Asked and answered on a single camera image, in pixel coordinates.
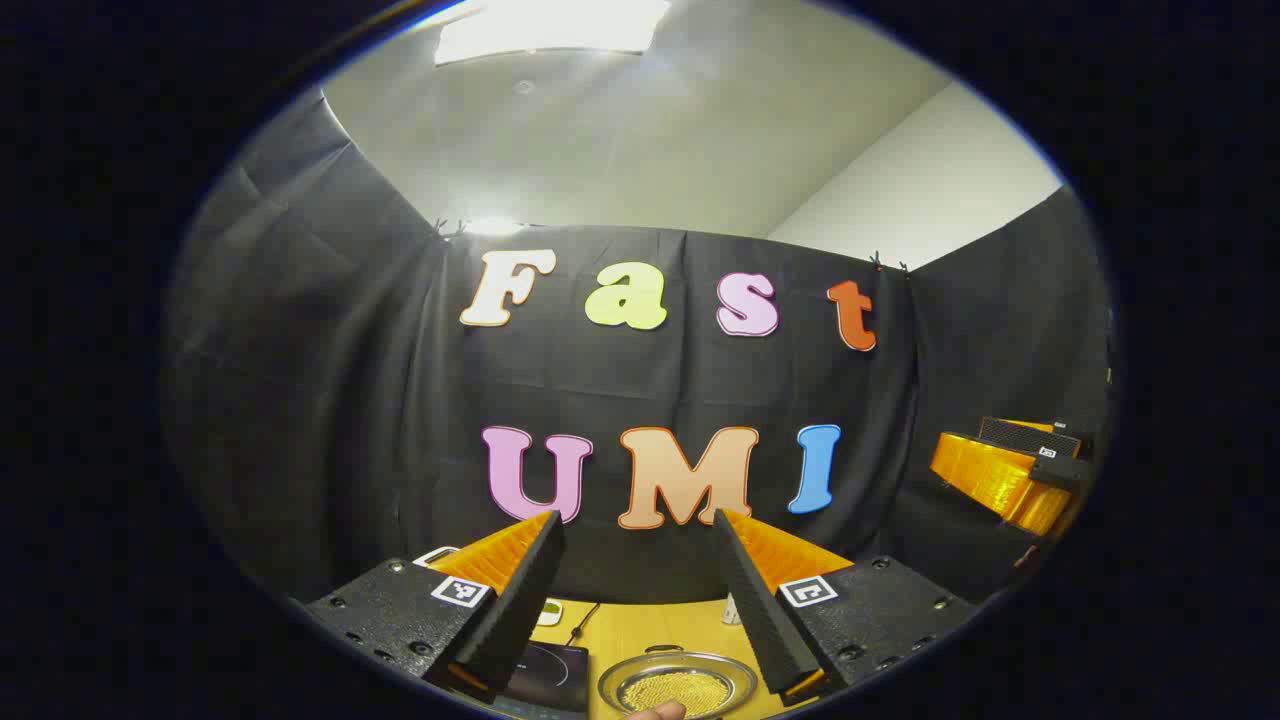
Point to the black induction cooktop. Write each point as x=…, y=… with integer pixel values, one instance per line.
x=550, y=675

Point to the pile of yellow soybeans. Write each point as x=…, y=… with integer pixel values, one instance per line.
x=680, y=690

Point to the stainless steel pot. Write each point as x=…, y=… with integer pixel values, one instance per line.
x=615, y=690

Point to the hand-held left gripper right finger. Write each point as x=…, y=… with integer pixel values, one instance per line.
x=765, y=610

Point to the white divided bean dish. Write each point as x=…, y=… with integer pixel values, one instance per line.
x=549, y=612

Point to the black cloth clip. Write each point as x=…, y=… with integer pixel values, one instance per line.
x=450, y=228
x=888, y=262

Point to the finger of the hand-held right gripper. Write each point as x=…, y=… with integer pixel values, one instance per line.
x=1020, y=432
x=1000, y=480

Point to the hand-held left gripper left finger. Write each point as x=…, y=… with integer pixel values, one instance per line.
x=520, y=600

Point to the white medicine bottle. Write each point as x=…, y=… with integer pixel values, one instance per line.
x=730, y=610

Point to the ceiling light panel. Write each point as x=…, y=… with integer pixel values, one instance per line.
x=550, y=25

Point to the white toaster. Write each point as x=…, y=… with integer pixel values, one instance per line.
x=440, y=549

